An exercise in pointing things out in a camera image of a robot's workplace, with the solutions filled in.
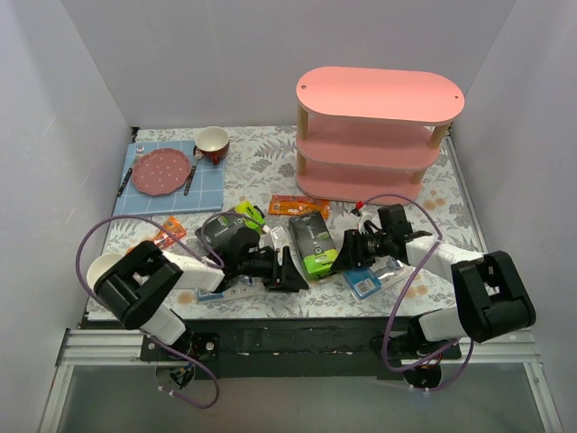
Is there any white ceramic bowl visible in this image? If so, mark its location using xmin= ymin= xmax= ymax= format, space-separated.
xmin=87 ymin=253 xmax=124 ymax=290

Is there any orange long snack packet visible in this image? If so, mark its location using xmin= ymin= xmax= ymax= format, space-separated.
xmin=268 ymin=195 xmax=330 ymax=219

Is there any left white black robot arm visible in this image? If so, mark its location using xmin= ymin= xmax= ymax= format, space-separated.
xmin=92 ymin=227 xmax=309 ymax=361

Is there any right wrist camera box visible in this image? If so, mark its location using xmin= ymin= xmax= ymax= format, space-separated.
xmin=352 ymin=201 xmax=380 ymax=234

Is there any pink dotted plate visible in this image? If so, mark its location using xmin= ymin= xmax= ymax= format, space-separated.
xmin=132 ymin=148 xmax=190 ymax=197

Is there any black green Gillette razor box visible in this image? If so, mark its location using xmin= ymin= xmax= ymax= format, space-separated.
xmin=195 ymin=212 xmax=265 ymax=253

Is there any orange small razor packet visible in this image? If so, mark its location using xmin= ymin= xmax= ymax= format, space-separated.
xmin=152 ymin=216 xmax=187 ymax=249

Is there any aluminium frame rail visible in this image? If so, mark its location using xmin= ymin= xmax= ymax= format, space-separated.
xmin=41 ymin=321 xmax=563 ymax=432

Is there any left blue razor blister pack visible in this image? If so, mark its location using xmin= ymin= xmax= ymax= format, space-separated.
xmin=197 ymin=276 xmax=267 ymax=304

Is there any blue razor blister pack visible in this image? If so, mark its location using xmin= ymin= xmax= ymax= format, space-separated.
xmin=197 ymin=276 xmax=267 ymax=304
xmin=343 ymin=258 xmax=413 ymax=302

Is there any red cup white inside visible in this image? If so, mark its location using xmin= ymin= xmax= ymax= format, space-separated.
xmin=195 ymin=126 xmax=230 ymax=166

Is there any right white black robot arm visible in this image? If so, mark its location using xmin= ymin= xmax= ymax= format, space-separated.
xmin=332 ymin=201 xmax=536 ymax=359

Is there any black handled spoon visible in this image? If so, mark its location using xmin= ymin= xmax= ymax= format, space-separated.
xmin=183 ymin=146 xmax=204 ymax=196

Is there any floral tablecloth mat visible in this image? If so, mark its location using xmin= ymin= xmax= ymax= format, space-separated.
xmin=85 ymin=124 xmax=501 ymax=321

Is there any right blue razor blister pack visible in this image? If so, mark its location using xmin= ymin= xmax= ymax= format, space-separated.
xmin=343 ymin=258 xmax=413 ymax=302

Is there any pink three-tier shelf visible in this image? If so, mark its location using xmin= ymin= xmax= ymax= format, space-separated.
xmin=296 ymin=66 xmax=465 ymax=204

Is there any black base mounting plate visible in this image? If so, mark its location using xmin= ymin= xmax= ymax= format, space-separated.
xmin=139 ymin=318 xmax=463 ymax=380

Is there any black handled fork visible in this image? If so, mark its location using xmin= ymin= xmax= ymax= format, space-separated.
xmin=116 ymin=145 xmax=144 ymax=198

